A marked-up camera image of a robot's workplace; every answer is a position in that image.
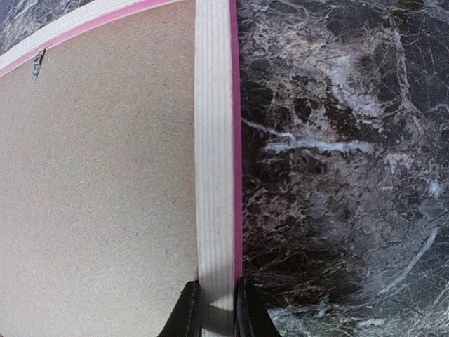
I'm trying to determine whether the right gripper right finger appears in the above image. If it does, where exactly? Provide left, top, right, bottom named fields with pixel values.
left=234, top=277, right=281, bottom=337

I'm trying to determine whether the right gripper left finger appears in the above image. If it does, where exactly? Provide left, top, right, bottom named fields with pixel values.
left=158, top=280, right=202, bottom=337

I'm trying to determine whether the light wooden picture frame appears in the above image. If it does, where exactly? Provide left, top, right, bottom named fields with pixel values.
left=1, top=1, right=241, bottom=336

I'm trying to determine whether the brown cardboard backing board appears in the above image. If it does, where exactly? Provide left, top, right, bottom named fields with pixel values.
left=1, top=1, right=197, bottom=336

